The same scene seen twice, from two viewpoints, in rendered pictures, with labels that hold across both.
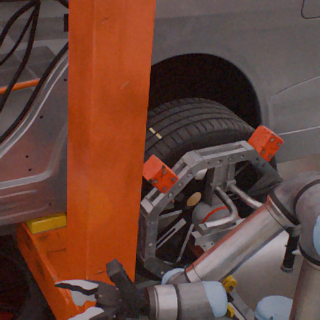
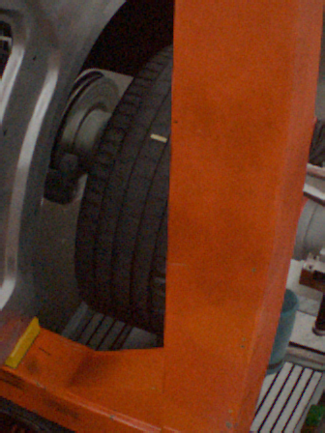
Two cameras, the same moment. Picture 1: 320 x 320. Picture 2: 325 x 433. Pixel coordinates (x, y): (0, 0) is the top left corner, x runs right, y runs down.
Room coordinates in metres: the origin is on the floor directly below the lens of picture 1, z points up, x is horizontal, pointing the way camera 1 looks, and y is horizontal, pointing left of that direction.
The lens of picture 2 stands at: (0.85, 0.80, 2.33)
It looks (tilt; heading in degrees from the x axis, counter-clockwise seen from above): 47 degrees down; 325
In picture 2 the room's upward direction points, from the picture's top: 2 degrees clockwise
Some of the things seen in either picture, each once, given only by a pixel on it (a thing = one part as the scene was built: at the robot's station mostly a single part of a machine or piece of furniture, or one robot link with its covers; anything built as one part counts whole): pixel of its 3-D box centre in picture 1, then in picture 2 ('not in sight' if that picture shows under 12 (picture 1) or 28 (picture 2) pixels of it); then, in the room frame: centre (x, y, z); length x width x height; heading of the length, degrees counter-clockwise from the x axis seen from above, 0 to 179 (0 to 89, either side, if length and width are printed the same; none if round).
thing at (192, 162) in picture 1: (211, 217); not in sight; (1.89, -0.20, 0.85); 0.54 x 0.07 x 0.54; 121
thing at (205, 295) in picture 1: (198, 301); not in sight; (1.06, -0.11, 1.21); 0.11 x 0.08 x 0.09; 104
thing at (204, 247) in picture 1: (202, 245); (322, 274); (1.62, -0.16, 0.93); 0.09 x 0.05 x 0.05; 31
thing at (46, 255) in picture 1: (60, 244); (68, 365); (1.86, 0.32, 0.69); 0.52 x 0.17 x 0.35; 31
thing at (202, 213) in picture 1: (222, 229); (288, 224); (1.82, -0.23, 0.85); 0.21 x 0.14 x 0.14; 31
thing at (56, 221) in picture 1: (43, 215); (2, 331); (2.01, 0.41, 0.71); 0.14 x 0.14 x 0.05; 31
